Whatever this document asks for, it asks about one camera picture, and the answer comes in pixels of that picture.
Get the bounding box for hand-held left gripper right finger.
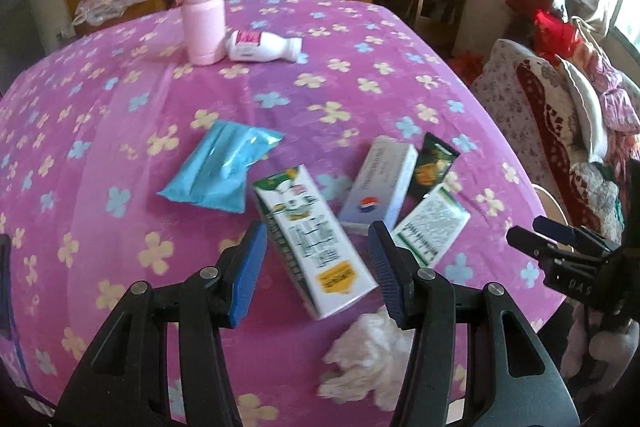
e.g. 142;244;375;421
369;221;576;427

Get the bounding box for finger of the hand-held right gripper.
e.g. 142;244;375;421
532;215;618;258
506;226;583;275

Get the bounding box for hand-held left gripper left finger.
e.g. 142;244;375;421
55;221;268;427

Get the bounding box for white bucket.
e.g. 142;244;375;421
532;184;571;228

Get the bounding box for white green sachet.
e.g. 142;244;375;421
391;183;471;269

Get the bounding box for green white milk carton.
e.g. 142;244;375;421
251;164;379;320

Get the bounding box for tissue paper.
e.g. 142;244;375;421
317;312;426;413

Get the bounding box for white blue medicine box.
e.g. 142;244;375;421
339;136;418;235

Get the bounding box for blue plastic packet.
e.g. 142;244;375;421
156;121;285;214

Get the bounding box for dark green snack packet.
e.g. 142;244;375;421
406;132;461;200

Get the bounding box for person's right forearm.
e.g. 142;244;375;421
562;302;640;380

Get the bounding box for red patterned sofa throw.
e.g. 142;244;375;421
515;59;616;228

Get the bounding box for white pillow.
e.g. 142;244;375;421
555;57;611;158

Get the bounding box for floral sofa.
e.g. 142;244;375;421
470;39;640;238

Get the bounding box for pink crumpled clothes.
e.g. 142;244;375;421
580;42;640;135

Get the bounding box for red plastic bag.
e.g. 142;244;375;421
450;52;488;82

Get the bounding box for red cushion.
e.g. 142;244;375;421
532;9;583;55

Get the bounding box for purple floral blanket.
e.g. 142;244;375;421
0;0;571;427

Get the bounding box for white pill bottle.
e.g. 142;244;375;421
224;30;304;64

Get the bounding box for pink water bottle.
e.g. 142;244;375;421
177;0;227;66

